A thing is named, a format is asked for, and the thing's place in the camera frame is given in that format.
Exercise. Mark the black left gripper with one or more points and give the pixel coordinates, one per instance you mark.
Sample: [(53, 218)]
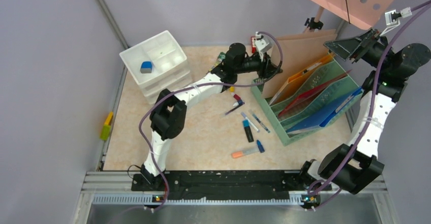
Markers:
[(266, 65)]

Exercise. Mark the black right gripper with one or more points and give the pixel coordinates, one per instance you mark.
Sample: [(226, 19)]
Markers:
[(355, 48)]

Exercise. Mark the orange folder binder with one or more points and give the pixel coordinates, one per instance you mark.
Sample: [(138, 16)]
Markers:
[(295, 81)]

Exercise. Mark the red plastic folder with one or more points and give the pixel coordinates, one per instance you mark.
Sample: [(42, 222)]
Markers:
[(310, 93)]

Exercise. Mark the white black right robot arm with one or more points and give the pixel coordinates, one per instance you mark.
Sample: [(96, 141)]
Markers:
[(354, 165)]

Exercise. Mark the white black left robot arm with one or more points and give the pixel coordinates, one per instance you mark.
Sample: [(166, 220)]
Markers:
[(167, 116)]

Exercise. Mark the green Treehouse paperback book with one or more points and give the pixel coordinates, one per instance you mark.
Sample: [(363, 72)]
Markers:
[(219, 59)]

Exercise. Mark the red grid pen holder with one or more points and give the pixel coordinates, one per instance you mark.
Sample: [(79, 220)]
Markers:
[(253, 44)]

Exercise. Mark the red cap small bottle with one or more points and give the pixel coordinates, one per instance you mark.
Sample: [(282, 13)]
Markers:
[(238, 98)]

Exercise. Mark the dark purple pen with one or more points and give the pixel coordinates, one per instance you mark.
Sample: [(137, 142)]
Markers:
[(233, 109)]

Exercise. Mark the green plastic file rack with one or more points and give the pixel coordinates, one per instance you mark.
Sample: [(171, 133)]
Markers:
[(318, 102)]

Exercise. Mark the blue clear gel pen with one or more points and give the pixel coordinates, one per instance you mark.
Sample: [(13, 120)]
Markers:
[(260, 121)]

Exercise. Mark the white blue pen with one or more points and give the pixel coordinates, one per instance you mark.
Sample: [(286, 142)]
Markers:
[(250, 122)]

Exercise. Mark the black marker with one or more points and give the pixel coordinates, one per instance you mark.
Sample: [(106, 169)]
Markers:
[(247, 130)]

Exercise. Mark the white plastic drawer organizer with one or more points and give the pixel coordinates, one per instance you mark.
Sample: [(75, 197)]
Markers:
[(171, 68)]

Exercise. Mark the blue file folder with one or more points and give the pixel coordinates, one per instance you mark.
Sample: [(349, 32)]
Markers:
[(322, 117)]

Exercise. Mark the blue grey eraser block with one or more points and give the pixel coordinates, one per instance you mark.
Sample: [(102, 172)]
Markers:
[(146, 67)]

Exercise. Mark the blue marker cap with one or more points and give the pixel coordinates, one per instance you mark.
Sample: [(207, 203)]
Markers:
[(260, 146)]

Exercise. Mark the orange cap clear marker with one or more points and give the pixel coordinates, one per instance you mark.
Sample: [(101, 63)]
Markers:
[(242, 153)]

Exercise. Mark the yellow green clip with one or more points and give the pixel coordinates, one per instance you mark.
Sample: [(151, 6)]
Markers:
[(106, 129)]

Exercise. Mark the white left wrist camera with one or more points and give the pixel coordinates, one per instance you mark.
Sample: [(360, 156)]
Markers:
[(262, 44)]

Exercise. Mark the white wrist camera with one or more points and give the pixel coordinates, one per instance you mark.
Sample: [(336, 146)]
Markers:
[(393, 19), (262, 44)]

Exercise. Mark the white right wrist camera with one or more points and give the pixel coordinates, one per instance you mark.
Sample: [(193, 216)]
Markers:
[(393, 19)]

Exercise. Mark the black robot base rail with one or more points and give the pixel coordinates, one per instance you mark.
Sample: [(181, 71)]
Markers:
[(205, 182)]

